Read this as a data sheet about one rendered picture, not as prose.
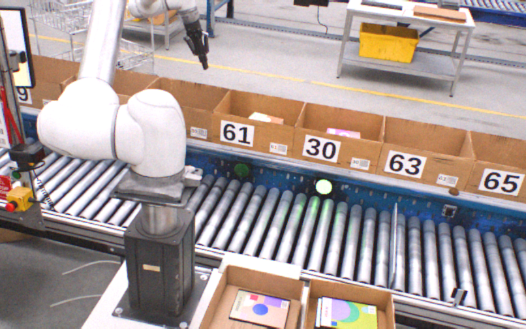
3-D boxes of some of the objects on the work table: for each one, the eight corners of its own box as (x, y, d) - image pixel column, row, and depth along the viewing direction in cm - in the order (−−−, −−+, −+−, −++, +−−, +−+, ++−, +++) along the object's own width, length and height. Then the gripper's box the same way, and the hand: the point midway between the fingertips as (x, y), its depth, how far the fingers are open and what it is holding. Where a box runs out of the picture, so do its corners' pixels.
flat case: (372, 341, 163) (372, 337, 162) (314, 329, 165) (314, 326, 164) (371, 309, 174) (372, 306, 173) (317, 299, 176) (318, 296, 175)
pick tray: (188, 373, 150) (188, 351, 144) (225, 283, 182) (226, 263, 176) (280, 397, 145) (284, 376, 140) (302, 301, 177) (305, 281, 172)
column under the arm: (186, 333, 162) (186, 256, 145) (111, 316, 165) (102, 239, 148) (209, 277, 184) (212, 205, 166) (143, 263, 187) (138, 190, 170)
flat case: (377, 339, 162) (378, 335, 161) (319, 328, 164) (320, 325, 163) (376, 307, 173) (376, 303, 173) (321, 297, 175) (322, 294, 174)
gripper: (175, 25, 228) (191, 73, 240) (200, 21, 223) (215, 70, 235) (182, 19, 233) (197, 66, 246) (206, 15, 228) (221, 64, 240)
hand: (203, 62), depth 238 cm, fingers closed
